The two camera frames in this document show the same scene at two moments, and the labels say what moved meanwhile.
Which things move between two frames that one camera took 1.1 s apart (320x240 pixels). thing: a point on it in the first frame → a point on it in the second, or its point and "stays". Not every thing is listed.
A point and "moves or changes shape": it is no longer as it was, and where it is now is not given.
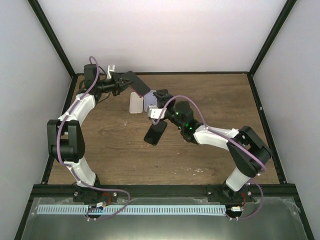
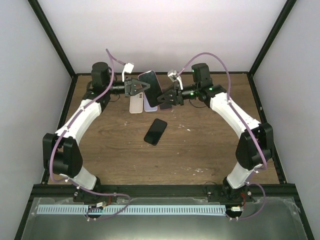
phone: x=137 y=85 moves or changes shape
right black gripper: x=165 y=98 → x=177 y=96
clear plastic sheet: x=264 y=218 stays
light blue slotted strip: x=131 y=209 stays
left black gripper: x=119 y=87 → x=128 y=83
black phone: x=155 y=132 stays
